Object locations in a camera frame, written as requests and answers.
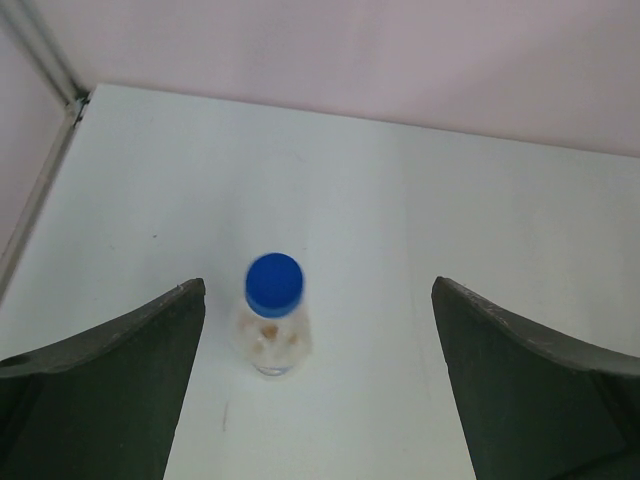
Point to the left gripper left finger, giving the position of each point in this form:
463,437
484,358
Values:
105,403

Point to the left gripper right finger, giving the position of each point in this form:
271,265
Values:
533,402

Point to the clear blue-cap water bottle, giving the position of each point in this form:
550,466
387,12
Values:
275,347

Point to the blue bottle cap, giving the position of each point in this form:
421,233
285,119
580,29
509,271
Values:
274,285

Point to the left aluminium frame post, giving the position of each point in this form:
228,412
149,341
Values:
30,32

